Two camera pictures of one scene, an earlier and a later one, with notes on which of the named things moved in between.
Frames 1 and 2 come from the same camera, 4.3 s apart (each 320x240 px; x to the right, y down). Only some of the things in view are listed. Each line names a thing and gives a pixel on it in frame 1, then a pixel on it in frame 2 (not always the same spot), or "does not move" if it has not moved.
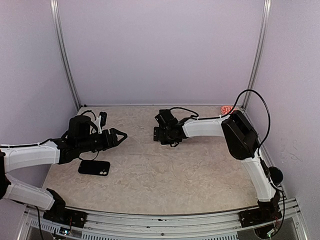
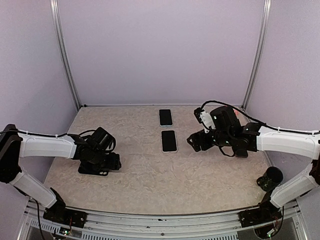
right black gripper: [158, 135] to [196, 136]
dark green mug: [276, 175] does not move
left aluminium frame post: [58, 30] does not move
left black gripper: [114, 140] to [114, 162]
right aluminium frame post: [267, 8] does not move
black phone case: [95, 167] does not move
